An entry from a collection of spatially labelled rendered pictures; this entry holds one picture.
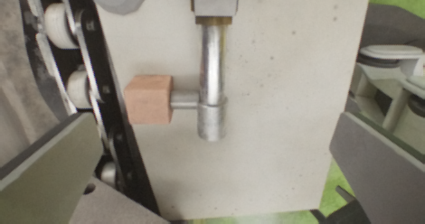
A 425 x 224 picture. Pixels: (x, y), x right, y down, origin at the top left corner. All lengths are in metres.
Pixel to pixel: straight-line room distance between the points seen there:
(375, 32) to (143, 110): 0.96
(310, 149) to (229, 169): 0.09
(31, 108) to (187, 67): 0.22
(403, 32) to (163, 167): 1.02
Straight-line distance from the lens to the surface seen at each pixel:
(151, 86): 0.18
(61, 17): 0.23
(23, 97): 0.34
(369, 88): 0.86
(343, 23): 0.22
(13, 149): 0.41
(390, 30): 1.08
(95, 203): 0.25
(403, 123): 0.63
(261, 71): 0.20
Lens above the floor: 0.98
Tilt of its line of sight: 61 degrees down
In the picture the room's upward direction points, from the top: 177 degrees clockwise
